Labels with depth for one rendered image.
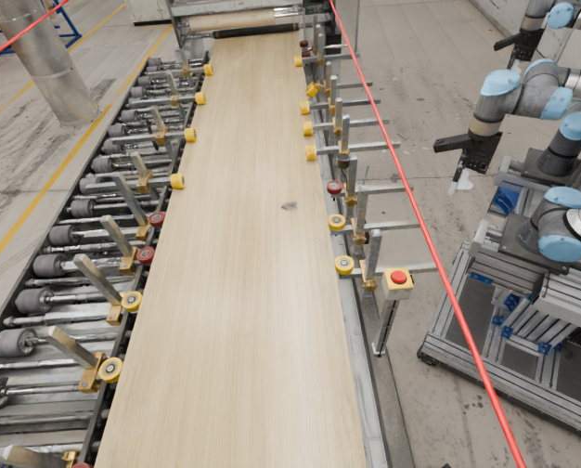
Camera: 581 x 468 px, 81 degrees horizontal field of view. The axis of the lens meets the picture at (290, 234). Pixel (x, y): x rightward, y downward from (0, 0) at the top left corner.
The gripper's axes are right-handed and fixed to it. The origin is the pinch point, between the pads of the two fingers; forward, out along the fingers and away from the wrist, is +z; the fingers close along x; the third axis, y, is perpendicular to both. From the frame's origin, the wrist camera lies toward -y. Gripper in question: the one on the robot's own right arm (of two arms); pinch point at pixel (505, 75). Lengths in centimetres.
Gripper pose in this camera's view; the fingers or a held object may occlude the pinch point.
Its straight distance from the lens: 197.4
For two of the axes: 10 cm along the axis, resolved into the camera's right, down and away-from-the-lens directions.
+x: 5.3, -6.6, 5.3
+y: 8.4, 3.6, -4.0
